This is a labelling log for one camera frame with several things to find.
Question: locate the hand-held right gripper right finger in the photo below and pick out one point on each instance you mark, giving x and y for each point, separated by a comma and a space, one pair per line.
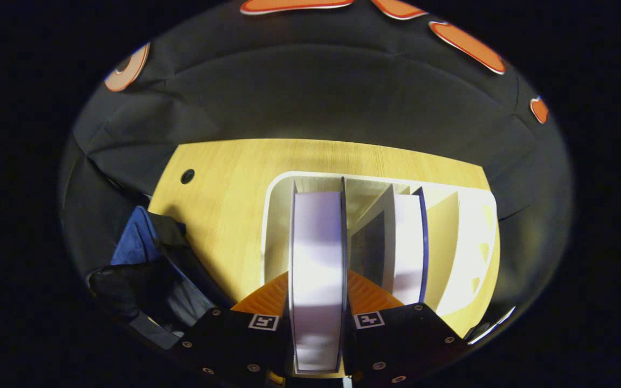
397, 345

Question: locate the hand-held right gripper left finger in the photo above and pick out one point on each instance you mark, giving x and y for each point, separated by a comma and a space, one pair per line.
235, 345

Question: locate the blue cover book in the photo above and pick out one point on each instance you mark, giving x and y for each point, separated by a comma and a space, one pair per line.
408, 242

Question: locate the grey spine book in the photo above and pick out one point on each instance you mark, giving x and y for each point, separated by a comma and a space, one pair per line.
318, 258

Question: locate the white bookshelf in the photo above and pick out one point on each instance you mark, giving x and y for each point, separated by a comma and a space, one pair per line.
472, 242

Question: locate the blue schoolbag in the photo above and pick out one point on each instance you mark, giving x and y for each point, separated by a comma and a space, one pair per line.
138, 242

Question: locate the black backdrop cloth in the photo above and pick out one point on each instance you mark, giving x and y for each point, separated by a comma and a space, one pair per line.
316, 91

